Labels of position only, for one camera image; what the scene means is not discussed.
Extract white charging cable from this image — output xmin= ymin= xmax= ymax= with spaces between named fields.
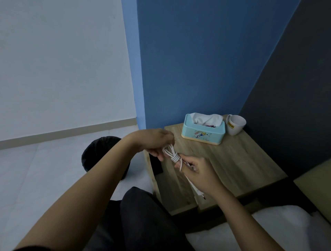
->
xmin=162 ymin=144 xmax=183 ymax=172

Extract white bed sheet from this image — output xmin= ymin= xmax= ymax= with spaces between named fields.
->
xmin=186 ymin=205 xmax=331 ymax=251

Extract white tissue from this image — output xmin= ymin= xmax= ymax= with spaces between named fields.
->
xmin=193 ymin=112 xmax=223 ymax=127

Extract wooden bedside table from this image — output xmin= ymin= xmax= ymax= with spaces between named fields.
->
xmin=143 ymin=114 xmax=288 ymax=217

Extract person's right forearm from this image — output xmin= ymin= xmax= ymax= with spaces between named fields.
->
xmin=211 ymin=187 xmax=285 ymax=251

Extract person's left hand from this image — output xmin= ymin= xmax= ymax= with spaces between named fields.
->
xmin=126 ymin=128 xmax=176 ymax=162

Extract person's right hand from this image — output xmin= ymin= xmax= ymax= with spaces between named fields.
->
xmin=174 ymin=154 xmax=226 ymax=196

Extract black waste bin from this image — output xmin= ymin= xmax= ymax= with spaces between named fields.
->
xmin=81 ymin=136 xmax=131 ymax=181

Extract light blue tissue box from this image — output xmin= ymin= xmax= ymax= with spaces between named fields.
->
xmin=181 ymin=113 xmax=226 ymax=146

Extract person's left forearm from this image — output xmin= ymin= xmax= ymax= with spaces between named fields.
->
xmin=14 ymin=136 xmax=133 ymax=251

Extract white mug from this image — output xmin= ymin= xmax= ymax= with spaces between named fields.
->
xmin=226 ymin=114 xmax=247 ymax=136

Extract grey skirting board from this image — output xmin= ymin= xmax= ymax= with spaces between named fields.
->
xmin=0 ymin=118 xmax=139 ymax=150

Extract person's dark trousers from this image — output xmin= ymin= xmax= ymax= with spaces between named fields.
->
xmin=84 ymin=187 xmax=197 ymax=251

